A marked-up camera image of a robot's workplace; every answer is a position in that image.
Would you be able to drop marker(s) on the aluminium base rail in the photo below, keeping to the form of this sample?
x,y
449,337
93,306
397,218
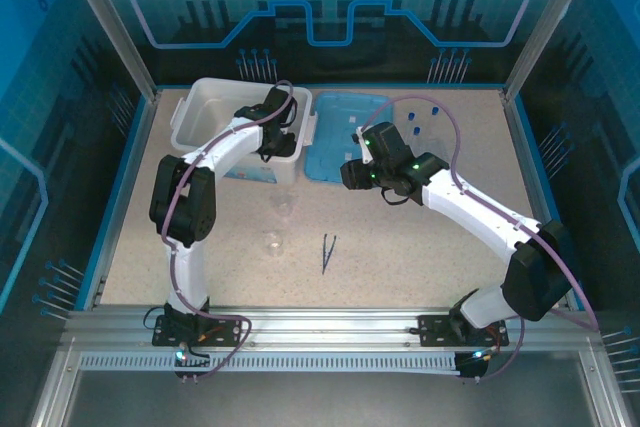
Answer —
x,y
325,327

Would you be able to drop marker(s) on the blue plastic box lid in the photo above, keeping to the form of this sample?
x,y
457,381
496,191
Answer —
x,y
330,147

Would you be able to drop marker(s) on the small clear glass beaker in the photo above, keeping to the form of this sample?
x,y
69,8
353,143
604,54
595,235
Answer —
x,y
275,244

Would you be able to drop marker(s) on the white plastic storage box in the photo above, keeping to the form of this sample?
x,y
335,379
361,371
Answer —
x,y
215,112

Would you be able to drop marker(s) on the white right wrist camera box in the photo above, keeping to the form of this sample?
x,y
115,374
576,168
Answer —
x,y
361,139

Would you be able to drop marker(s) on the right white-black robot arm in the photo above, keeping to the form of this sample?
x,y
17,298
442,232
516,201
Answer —
x,y
475,207

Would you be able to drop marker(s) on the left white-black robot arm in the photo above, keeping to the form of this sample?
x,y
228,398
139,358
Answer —
x,y
230,147

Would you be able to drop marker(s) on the dark blue tweezers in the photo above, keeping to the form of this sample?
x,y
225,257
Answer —
x,y
328,252

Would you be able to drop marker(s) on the aluminium frame post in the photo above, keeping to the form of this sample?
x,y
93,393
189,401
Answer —
x,y
548,22
112,22

